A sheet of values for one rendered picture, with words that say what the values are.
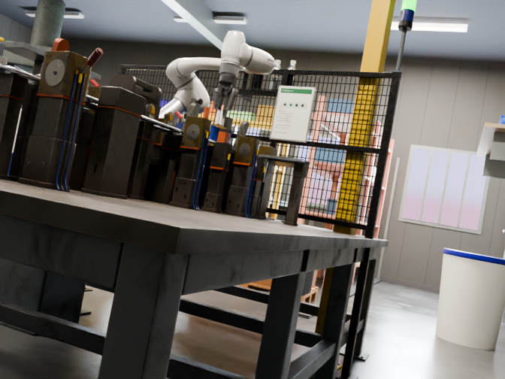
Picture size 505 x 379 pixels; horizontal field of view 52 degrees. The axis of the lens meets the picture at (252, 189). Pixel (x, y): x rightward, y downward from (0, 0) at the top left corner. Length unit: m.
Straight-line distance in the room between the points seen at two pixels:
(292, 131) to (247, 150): 0.67
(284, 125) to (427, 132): 5.65
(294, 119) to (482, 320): 2.31
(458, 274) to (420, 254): 3.88
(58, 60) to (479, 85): 7.54
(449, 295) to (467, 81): 4.77
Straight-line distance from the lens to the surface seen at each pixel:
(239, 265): 1.06
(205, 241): 0.81
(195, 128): 1.96
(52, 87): 1.47
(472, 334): 4.39
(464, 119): 8.41
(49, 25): 8.14
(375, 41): 2.89
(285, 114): 2.90
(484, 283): 4.33
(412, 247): 8.22
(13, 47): 2.05
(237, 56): 2.46
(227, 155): 2.13
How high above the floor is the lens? 0.74
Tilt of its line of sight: 2 degrees up
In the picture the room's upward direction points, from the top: 10 degrees clockwise
